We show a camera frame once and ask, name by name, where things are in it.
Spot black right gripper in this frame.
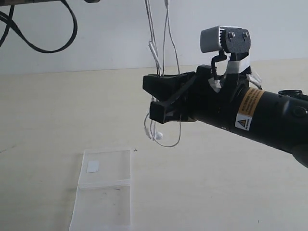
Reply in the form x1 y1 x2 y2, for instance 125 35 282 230
142 52 251 123

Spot white wired earphones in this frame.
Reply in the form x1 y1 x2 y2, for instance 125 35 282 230
143 0 181 148

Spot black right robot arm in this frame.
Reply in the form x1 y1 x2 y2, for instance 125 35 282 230
142 51 308 166

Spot white label sticker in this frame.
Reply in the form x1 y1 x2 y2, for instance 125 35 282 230
86 160 100 173

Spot clear plastic box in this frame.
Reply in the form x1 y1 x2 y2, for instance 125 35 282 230
69 148 131 231

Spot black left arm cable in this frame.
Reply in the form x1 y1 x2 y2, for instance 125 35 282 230
0 0 78 53

